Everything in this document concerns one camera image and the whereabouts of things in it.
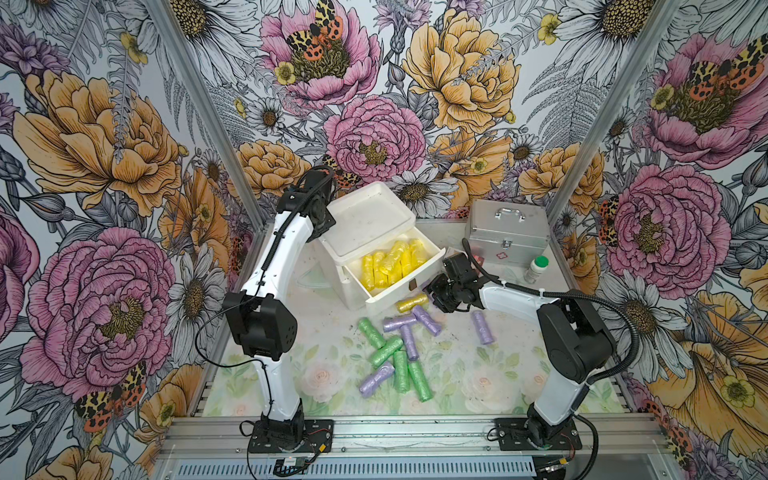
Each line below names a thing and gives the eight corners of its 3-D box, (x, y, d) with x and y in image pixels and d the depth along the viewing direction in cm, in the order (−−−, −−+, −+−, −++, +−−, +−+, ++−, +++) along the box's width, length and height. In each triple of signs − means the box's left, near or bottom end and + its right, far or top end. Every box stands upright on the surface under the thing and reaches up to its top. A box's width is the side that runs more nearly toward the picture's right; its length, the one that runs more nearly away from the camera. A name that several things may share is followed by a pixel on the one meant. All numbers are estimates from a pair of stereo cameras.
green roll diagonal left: (374, 369, 86) (374, 366, 84) (368, 360, 88) (367, 357, 86) (404, 345, 91) (404, 342, 89) (397, 338, 92) (397, 334, 90)
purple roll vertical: (410, 361, 88) (410, 358, 86) (399, 328, 94) (399, 325, 93) (420, 358, 88) (420, 355, 87) (408, 326, 95) (408, 322, 93)
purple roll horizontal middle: (384, 332, 93) (384, 329, 91) (381, 320, 96) (381, 317, 94) (416, 326, 95) (416, 323, 93) (413, 314, 97) (413, 311, 95)
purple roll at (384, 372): (359, 391, 83) (359, 388, 81) (387, 363, 87) (387, 360, 85) (367, 400, 81) (366, 397, 79) (395, 371, 86) (395, 368, 84)
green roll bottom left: (393, 393, 82) (393, 391, 81) (393, 353, 89) (393, 350, 88) (409, 393, 82) (410, 391, 81) (408, 353, 89) (408, 350, 88)
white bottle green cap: (530, 285, 105) (541, 268, 98) (521, 277, 107) (531, 260, 100) (540, 279, 107) (551, 261, 99) (531, 271, 109) (542, 253, 101)
